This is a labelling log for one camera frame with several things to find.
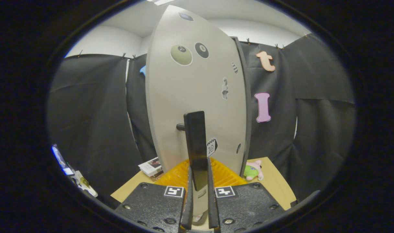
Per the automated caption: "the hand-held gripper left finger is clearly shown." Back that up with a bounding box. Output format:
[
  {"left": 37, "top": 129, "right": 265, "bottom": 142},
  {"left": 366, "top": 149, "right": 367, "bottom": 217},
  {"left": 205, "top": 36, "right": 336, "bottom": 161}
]
[{"left": 114, "top": 159, "right": 195, "bottom": 233}]

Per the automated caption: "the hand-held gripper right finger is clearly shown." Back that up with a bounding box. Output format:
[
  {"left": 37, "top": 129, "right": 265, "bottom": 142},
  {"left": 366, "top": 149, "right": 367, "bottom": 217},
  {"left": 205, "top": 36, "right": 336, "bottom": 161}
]
[{"left": 206, "top": 158, "right": 286, "bottom": 233}]

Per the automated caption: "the black cabinet door handle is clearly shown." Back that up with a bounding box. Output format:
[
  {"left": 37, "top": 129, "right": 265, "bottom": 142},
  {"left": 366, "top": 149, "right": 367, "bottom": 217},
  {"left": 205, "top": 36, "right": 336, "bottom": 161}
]
[{"left": 176, "top": 111, "right": 208, "bottom": 191}]

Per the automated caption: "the grey shoe cabinet door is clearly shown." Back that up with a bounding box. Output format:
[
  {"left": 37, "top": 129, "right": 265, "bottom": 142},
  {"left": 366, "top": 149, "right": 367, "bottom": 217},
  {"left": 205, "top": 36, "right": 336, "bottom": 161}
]
[{"left": 145, "top": 5, "right": 247, "bottom": 225}]

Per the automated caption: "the pink and green plush toy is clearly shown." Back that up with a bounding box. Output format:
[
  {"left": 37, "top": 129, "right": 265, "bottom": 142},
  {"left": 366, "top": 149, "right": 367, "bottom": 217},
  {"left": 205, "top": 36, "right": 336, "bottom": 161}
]
[{"left": 243, "top": 160, "right": 264, "bottom": 181}]

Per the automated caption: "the white printed box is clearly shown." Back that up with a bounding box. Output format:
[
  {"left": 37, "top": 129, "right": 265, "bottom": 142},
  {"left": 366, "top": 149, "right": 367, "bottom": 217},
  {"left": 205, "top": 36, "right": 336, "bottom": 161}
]
[{"left": 138, "top": 157, "right": 163, "bottom": 177}]

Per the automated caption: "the white and yellow object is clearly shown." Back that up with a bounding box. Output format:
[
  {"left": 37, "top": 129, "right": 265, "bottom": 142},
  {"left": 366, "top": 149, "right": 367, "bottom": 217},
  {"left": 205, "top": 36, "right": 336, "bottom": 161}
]
[{"left": 71, "top": 171, "right": 98, "bottom": 198}]

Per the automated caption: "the black backdrop cloth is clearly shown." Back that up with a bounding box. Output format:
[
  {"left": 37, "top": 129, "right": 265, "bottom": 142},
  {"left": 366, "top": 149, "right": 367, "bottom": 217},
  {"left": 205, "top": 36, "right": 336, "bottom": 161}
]
[{"left": 48, "top": 32, "right": 356, "bottom": 207}]

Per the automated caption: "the blue and white panel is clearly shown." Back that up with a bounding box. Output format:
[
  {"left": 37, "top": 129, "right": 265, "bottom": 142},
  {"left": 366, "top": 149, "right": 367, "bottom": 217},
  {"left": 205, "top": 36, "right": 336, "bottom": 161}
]
[{"left": 52, "top": 145, "right": 75, "bottom": 176}]

